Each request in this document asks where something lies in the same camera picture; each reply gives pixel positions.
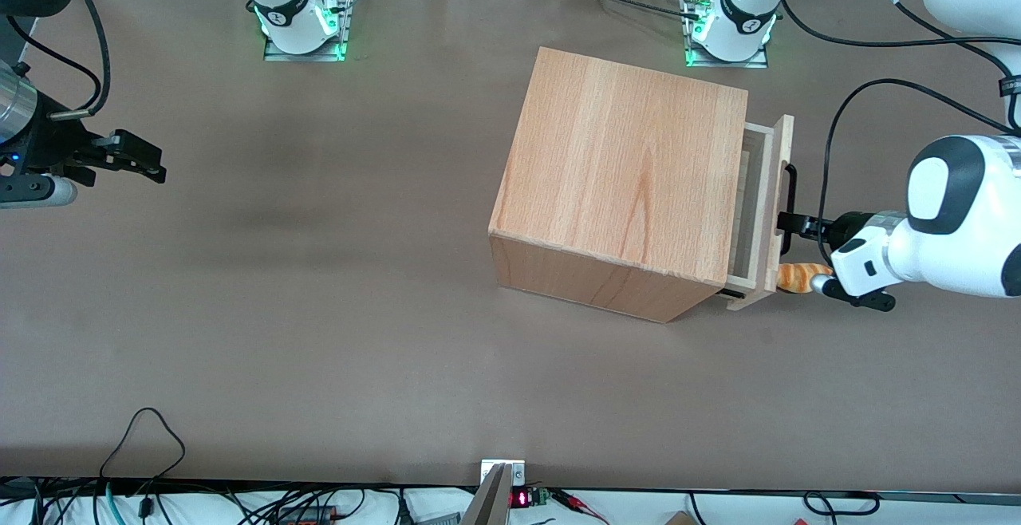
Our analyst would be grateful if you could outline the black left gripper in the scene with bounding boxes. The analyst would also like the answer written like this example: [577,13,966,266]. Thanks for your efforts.
[778,212,882,251]

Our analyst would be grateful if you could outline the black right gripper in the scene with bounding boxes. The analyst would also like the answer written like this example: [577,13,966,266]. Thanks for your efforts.
[0,114,167,185]

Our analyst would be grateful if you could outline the wooden drawer with black handle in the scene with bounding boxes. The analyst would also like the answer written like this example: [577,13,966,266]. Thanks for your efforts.
[722,114,797,312]

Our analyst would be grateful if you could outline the metal base plate left arm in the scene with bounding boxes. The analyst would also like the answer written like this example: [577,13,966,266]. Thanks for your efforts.
[682,0,771,69]

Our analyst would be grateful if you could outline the metal base plate right arm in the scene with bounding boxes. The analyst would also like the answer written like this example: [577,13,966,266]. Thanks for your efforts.
[263,0,353,62]

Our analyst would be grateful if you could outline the toy bread croissant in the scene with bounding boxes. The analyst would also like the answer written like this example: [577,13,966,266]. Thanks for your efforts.
[778,263,834,294]

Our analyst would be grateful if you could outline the light wooden cabinet box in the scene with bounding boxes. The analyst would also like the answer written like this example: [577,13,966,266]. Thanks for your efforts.
[488,46,749,324]

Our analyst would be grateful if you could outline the red clip leads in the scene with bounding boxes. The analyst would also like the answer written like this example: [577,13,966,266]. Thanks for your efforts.
[550,489,611,524]

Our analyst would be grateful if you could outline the red black electronic device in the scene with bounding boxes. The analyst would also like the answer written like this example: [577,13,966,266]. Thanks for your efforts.
[275,505,340,525]

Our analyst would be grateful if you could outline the wooden bar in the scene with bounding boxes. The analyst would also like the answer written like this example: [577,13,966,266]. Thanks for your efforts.
[460,464,511,525]

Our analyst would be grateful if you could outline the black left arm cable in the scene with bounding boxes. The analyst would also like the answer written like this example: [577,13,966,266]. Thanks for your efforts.
[774,0,1021,270]

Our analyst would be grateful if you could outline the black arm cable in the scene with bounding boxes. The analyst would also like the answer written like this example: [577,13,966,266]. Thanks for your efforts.
[774,0,1021,270]
[6,0,112,120]

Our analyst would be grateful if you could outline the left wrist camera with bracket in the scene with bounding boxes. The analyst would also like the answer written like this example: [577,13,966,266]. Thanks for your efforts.
[810,274,896,312]

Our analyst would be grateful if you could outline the right wrist camera grey cylinder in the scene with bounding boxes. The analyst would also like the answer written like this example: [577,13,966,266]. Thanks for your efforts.
[0,176,78,208]

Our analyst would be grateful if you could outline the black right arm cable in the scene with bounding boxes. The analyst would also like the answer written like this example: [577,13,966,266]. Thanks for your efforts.
[6,0,112,120]

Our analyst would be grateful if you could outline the black looped cable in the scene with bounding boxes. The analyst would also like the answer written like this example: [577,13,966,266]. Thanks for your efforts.
[100,407,187,482]

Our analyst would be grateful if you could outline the black cable loop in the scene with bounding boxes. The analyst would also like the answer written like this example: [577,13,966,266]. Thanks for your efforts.
[802,491,882,518]

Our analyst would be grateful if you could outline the small metal bracket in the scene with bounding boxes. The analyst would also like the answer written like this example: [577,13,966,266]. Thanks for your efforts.
[481,460,527,488]

